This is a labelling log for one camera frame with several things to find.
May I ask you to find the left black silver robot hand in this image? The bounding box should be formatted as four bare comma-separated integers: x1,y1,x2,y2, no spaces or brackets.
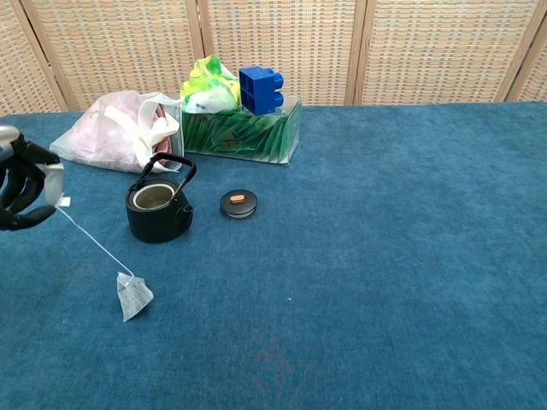
0,124,66,232

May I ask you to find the white tea bag with string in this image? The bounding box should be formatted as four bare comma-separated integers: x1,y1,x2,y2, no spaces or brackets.
55,194,156,323

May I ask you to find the clear bag of pink items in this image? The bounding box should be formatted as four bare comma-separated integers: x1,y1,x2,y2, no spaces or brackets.
49,90,184,174

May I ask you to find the black cast iron teapot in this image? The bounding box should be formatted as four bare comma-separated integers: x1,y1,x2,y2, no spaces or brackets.
124,153,198,244

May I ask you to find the black teapot lid orange knob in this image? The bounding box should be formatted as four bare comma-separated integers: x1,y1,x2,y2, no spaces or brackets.
219,189,260,220

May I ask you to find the green yellow tissue pack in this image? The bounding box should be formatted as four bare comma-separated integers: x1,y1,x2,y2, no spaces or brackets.
179,55,243,115

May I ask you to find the clear box of green sachets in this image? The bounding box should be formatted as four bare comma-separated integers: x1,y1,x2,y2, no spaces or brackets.
180,95,303,167

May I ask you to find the blue plastic building block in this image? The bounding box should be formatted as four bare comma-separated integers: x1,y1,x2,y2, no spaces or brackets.
238,66,285,117

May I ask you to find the woven wooden folding screen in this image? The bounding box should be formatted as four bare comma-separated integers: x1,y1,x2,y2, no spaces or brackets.
0,0,547,117

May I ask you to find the blue felt tablecloth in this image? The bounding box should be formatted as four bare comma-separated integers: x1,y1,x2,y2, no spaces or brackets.
0,100,547,410

